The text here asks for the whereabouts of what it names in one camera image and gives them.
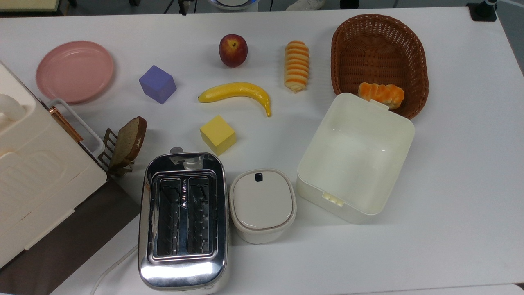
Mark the pink round plate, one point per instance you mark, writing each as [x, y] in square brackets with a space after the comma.
[73, 71]

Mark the purple cube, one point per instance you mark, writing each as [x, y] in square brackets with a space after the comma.
[157, 84]

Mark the tan wooden board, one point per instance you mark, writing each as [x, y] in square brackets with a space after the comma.
[28, 4]

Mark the orange glazed twisted bread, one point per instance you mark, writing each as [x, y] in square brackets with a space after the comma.
[381, 95]

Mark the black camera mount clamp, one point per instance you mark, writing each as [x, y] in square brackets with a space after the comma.
[482, 11]

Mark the brown wicker basket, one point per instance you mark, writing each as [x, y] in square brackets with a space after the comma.
[368, 49]

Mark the dark brown cabinet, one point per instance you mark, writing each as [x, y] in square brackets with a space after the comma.
[61, 254]

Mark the small white lidded container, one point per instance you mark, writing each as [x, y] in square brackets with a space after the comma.
[262, 203]

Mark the silver two-slot toaster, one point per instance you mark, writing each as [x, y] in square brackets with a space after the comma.
[184, 270]

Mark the red apple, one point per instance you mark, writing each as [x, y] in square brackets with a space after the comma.
[233, 51]

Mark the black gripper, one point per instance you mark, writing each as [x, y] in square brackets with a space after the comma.
[185, 5]

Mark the open cream plastic box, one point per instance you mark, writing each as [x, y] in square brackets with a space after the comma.
[356, 159]

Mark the yellow cube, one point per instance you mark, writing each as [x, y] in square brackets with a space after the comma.
[217, 134]

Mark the orange striped bread roll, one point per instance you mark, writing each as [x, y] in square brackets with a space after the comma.
[297, 65]

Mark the yellow banana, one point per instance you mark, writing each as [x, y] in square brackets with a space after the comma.
[233, 91]

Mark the brown bread slice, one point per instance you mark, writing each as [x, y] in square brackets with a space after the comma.
[130, 141]

